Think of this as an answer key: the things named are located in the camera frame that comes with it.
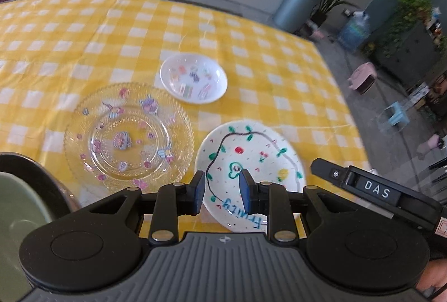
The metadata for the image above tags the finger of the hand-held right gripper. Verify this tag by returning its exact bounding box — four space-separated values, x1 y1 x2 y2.
310 158 352 186

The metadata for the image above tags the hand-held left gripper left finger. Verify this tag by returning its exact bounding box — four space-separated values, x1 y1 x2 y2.
75 170 206 244

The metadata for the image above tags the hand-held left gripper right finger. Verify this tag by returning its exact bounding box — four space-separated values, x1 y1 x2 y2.
239 169 371 244

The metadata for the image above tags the white painted fruit plate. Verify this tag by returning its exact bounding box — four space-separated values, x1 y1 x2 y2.
194 121 307 233

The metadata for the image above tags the clear glass patterned plate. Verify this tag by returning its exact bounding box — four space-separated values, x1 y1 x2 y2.
64 82 195 193

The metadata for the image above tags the small white patterned plate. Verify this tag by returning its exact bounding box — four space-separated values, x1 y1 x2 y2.
160 53 228 104

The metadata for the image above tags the orange steel bowl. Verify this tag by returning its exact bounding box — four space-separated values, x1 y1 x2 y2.
0 153 82 302

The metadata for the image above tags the green ceramic bowl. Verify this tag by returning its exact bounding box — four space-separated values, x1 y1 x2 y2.
0 172 54 302

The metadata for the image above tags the person's right forearm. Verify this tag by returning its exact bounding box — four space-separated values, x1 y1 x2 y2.
415 258 447 302

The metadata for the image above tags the light blue plastic stool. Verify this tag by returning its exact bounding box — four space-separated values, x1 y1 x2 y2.
384 101 414 130

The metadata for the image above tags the blue water jug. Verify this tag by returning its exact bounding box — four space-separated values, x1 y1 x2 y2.
338 12 371 53

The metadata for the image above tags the dark grey dresser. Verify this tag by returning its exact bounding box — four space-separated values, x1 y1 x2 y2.
375 21 441 86

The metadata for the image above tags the blue-grey trash can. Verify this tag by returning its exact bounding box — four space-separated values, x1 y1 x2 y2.
273 0 320 34

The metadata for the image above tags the trailing pothos plant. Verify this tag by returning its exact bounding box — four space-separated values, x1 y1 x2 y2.
379 0 434 58

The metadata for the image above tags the yellow checked tablecloth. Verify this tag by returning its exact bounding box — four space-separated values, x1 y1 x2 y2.
0 0 371 240

